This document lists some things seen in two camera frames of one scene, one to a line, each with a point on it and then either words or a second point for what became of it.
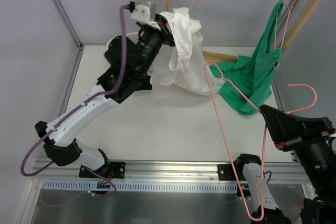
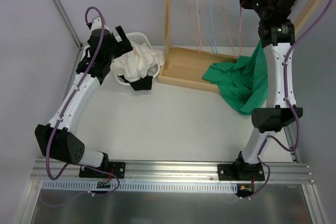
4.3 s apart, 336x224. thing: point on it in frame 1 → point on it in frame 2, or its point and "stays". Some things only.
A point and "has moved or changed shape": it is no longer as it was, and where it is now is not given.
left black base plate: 119,171 stays
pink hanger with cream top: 291,112 → 224,20
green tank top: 249,76 stays
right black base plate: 226,172 stays
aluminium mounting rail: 158,171 stays
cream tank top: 185,64 has moved or changed shape
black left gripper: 163,28 → 122,44
